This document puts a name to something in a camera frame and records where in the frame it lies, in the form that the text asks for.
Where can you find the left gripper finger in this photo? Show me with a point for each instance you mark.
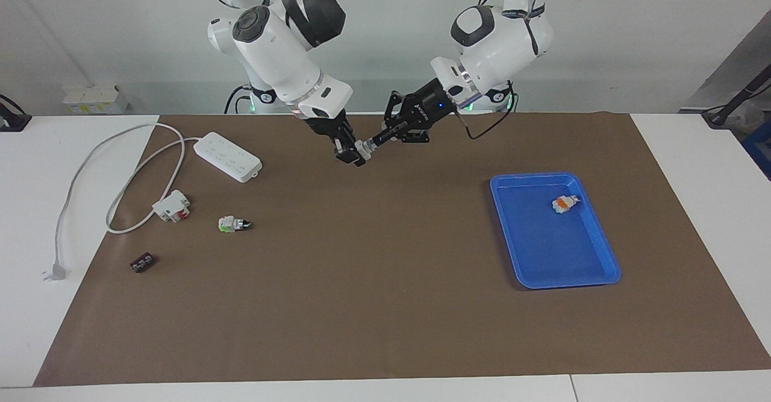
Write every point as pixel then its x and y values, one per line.
pixel 394 116
pixel 412 135

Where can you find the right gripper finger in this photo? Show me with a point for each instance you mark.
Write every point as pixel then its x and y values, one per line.
pixel 348 153
pixel 349 134

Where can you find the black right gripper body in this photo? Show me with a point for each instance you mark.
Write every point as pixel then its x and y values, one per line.
pixel 331 126

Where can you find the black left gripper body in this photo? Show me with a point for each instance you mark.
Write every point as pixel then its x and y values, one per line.
pixel 433 105

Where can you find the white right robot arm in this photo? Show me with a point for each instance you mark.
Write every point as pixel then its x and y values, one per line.
pixel 277 52

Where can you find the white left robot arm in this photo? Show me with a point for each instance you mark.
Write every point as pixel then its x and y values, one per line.
pixel 500 34

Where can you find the white power strip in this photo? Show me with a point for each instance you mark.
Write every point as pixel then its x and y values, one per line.
pixel 229 156

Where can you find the brown table mat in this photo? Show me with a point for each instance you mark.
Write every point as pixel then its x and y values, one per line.
pixel 385 305

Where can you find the white red circuit breaker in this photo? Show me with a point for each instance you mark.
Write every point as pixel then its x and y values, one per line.
pixel 171 206

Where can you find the blue plastic tray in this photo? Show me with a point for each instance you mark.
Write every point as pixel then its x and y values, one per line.
pixel 554 251

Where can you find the black terminal block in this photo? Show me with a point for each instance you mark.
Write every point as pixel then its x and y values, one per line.
pixel 142 263

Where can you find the white cardboard box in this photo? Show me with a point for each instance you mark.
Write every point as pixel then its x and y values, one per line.
pixel 93 100

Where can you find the black stand pole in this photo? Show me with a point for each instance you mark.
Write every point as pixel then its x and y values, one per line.
pixel 738 97

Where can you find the clear plastic bag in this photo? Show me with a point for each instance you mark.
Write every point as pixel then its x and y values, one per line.
pixel 750 116

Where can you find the blue storage crate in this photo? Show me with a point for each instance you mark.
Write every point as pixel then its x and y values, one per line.
pixel 760 146

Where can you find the orange silver-head button switch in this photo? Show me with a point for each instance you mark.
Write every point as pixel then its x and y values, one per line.
pixel 563 204

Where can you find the black clamp mount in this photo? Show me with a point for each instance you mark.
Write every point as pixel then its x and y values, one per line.
pixel 12 122

